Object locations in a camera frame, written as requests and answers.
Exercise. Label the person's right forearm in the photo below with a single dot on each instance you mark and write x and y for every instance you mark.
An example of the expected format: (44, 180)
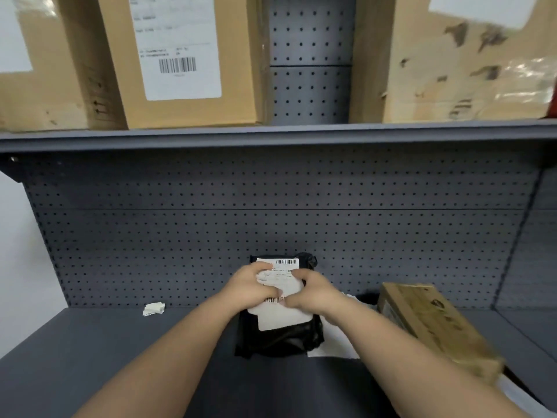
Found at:
(404, 365)

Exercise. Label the narrow grey pegboard panel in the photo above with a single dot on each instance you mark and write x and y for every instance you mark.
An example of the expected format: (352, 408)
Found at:
(310, 60)

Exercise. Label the brown printed cardboard box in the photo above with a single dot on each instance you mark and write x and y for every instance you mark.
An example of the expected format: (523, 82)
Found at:
(435, 326)

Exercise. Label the wide grey pegboard panel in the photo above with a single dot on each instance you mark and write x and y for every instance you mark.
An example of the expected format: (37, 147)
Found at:
(278, 213)

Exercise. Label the plain cardboard box white label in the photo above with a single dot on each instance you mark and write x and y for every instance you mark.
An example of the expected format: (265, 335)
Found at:
(48, 91)

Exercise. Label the black parcel bag white label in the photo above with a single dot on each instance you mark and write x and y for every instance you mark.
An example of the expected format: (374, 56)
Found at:
(287, 337)

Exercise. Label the person's right thumb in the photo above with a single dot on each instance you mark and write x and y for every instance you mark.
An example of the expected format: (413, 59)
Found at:
(292, 300)

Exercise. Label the person's left forearm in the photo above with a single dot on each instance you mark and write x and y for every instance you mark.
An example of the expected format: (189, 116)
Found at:
(169, 361)

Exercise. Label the small white paper scraps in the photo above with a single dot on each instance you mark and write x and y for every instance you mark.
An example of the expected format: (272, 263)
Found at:
(154, 309)

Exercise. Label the cardboard box with barcode label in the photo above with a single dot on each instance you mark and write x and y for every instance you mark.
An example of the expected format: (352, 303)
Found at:
(182, 56)

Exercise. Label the person's left thumb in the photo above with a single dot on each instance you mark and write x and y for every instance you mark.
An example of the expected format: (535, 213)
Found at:
(270, 294)

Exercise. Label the worn taped cardboard box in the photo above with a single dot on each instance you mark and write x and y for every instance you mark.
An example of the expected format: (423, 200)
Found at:
(461, 69)

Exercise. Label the person's right hand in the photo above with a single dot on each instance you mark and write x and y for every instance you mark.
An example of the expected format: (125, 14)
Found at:
(320, 298)

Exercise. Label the grey metal shelf board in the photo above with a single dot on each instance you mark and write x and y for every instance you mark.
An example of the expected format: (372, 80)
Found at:
(278, 135)

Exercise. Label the white paper sheet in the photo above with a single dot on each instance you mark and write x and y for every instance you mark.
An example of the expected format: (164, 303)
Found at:
(334, 341)

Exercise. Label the grey pegboard side panel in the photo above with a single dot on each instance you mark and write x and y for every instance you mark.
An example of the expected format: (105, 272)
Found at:
(533, 256)

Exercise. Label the person's left hand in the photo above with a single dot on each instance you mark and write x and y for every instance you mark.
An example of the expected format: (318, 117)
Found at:
(243, 287)

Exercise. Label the red object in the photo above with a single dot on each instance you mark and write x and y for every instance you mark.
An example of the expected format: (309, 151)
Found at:
(553, 97)

